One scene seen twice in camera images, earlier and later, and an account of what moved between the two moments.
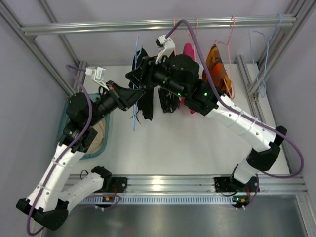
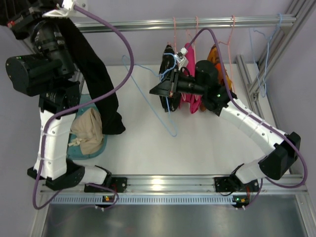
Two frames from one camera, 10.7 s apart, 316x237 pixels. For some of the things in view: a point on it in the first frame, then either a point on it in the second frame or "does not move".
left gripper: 118,98 -> 19,25
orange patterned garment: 217,71 does not move
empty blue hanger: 268,39 does not move
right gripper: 147,71 -> 173,84
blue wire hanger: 138,49 -> 155,108
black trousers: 146,103 -> 95,72
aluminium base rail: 273,184 does not move
